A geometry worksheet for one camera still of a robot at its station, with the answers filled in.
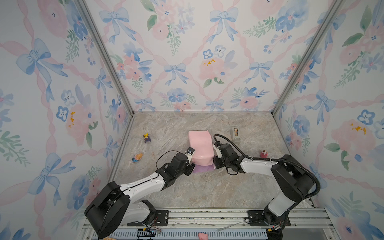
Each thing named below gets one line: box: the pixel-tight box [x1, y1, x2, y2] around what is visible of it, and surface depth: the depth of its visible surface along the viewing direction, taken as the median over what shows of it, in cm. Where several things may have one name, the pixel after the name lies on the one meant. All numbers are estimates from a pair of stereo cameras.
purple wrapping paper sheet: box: [188, 130, 216, 173], surface depth 91 cm
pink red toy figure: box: [260, 149, 268, 159], surface depth 94 cm
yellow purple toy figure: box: [142, 133, 151, 144], surface depth 105 cm
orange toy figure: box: [132, 153, 143, 162], surface depth 94 cm
